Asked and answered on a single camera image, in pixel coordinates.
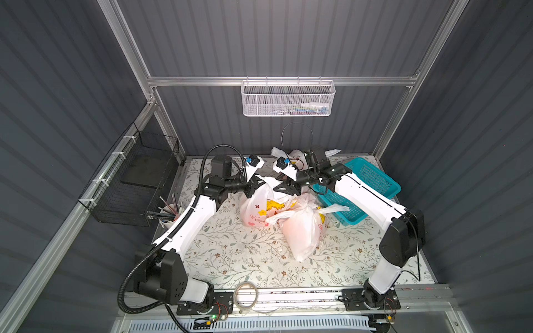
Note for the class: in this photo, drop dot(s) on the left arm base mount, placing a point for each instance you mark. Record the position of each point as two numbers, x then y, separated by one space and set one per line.
216 303

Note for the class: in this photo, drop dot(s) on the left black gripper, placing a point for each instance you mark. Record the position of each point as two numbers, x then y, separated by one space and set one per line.
250 184

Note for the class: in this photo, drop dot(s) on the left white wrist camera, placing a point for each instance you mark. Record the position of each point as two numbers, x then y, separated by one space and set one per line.
252 164

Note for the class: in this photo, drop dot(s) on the white wire wall basket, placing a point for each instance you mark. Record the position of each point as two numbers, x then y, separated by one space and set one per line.
287 98

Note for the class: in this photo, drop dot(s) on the white plastic bag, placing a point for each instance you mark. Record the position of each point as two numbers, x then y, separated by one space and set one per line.
265 203

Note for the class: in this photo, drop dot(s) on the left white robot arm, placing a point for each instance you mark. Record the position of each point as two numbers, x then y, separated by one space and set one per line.
161 274

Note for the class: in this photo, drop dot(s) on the teal plastic basket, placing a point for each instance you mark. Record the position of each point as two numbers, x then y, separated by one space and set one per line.
369 174

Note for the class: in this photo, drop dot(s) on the white pen cup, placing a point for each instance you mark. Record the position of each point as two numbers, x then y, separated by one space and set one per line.
167 213

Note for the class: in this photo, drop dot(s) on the clear plastic bag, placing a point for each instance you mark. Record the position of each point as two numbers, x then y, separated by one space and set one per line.
302 225

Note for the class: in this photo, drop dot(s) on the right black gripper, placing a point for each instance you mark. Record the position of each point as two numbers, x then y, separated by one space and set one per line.
293 183

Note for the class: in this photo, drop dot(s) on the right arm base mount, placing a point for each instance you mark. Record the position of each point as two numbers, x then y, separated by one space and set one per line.
360 299

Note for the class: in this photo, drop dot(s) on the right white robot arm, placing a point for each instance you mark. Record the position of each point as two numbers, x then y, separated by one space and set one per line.
404 229

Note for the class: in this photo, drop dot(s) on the black wire wall basket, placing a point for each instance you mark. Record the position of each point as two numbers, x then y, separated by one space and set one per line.
139 172

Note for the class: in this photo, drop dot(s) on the cartoon printed plastic bag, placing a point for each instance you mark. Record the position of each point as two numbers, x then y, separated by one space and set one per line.
291 156

